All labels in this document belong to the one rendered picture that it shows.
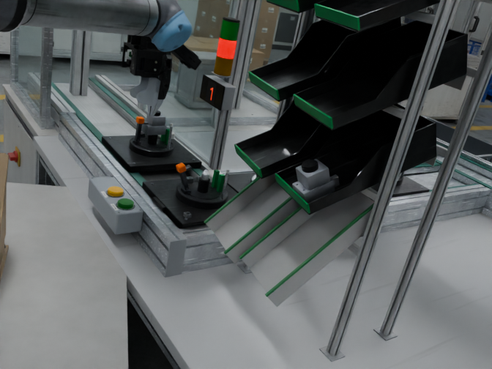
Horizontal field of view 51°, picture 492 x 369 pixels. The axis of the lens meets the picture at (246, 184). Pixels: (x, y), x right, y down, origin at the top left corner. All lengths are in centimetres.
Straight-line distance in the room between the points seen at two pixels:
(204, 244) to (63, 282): 33
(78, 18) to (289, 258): 60
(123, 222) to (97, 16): 63
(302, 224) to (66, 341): 52
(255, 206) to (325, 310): 30
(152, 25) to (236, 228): 49
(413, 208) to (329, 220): 76
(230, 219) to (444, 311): 61
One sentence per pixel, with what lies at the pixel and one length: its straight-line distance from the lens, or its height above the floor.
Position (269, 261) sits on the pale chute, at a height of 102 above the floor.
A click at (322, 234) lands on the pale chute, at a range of 106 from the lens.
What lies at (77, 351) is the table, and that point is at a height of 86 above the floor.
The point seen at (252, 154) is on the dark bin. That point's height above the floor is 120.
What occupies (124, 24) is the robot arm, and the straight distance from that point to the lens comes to 86.
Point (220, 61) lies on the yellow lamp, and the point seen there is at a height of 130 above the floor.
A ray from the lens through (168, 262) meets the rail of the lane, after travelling 123.
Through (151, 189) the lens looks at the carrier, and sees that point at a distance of 140.
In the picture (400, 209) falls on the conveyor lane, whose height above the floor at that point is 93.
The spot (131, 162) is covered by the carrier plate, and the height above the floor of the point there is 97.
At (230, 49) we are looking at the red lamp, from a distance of 149.
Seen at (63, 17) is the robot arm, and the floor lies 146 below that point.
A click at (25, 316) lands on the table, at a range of 114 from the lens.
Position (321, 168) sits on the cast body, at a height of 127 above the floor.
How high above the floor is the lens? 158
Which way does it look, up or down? 24 degrees down
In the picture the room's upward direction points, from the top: 12 degrees clockwise
